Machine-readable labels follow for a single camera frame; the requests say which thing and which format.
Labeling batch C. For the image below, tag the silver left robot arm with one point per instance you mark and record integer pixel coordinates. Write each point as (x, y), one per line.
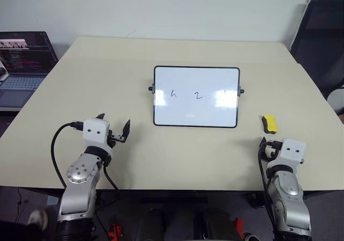
(80, 172)

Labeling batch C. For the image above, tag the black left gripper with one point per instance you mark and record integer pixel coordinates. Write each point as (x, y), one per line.
(118, 138)

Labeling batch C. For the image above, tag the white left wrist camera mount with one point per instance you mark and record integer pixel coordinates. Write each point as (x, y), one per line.
(95, 133)

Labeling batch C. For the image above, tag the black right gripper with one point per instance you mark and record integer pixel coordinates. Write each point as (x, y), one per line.
(274, 145)

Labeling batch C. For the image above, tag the black-framed small whiteboard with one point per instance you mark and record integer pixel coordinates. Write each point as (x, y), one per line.
(196, 77)

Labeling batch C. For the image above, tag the yellow and black eraser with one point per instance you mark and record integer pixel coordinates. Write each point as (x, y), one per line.
(271, 122)

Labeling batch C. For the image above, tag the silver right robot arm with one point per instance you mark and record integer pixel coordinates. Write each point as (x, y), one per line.
(289, 190)

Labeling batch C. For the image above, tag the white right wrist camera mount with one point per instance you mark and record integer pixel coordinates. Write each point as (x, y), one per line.
(293, 151)

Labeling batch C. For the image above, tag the open dark laptop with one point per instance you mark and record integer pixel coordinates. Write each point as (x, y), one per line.
(24, 58)

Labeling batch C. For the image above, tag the red plastic part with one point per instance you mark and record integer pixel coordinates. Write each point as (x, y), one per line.
(115, 230)
(238, 225)

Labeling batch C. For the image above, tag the white sneaker shoe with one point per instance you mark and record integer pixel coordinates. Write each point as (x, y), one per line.
(37, 218)

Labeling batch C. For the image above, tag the dark rounded shape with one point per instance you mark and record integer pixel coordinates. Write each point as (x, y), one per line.
(217, 225)

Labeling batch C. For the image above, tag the black table frame bar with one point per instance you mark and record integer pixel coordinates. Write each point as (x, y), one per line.
(174, 200)

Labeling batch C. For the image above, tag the white rounded object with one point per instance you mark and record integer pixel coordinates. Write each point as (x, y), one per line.
(336, 98)

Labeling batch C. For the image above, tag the black office chair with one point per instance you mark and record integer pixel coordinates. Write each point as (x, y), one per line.
(319, 50)

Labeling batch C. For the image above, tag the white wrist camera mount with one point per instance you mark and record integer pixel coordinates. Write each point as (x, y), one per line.
(95, 133)
(293, 151)

